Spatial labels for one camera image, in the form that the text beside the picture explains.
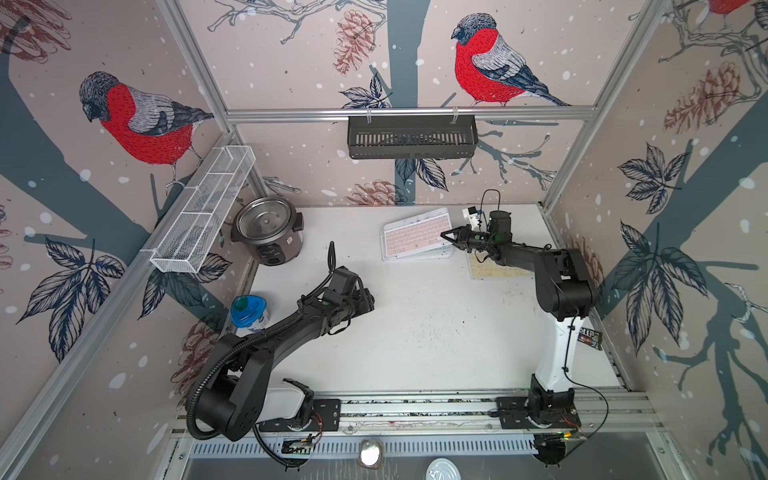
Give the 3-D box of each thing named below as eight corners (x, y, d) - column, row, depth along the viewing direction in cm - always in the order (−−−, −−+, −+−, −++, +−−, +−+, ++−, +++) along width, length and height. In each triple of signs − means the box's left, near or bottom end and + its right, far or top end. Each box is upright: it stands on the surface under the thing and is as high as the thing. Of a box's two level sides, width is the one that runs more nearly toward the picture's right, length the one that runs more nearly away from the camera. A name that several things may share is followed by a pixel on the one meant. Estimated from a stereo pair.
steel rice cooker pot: (245, 271, 104) (222, 239, 90) (260, 230, 116) (242, 197, 102) (302, 271, 103) (288, 239, 90) (312, 230, 116) (300, 197, 102)
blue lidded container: (239, 335, 89) (224, 321, 81) (248, 310, 94) (235, 294, 86) (269, 335, 89) (256, 321, 81) (276, 310, 94) (265, 294, 86)
